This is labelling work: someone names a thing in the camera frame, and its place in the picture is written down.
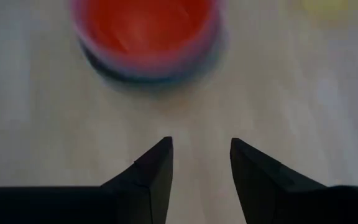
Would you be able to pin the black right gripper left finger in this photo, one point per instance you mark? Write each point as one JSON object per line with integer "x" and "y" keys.
{"x": 129, "y": 193}

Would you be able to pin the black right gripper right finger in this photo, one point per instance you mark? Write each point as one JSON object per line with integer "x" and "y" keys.
{"x": 269, "y": 193}

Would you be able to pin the orange bowl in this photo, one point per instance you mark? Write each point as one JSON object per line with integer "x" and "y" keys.
{"x": 148, "y": 25}

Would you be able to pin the pink translucent plastic bowl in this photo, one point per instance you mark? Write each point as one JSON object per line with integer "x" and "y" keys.
{"x": 148, "y": 67}

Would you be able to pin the yellow round object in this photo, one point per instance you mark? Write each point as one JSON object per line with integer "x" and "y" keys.
{"x": 325, "y": 6}

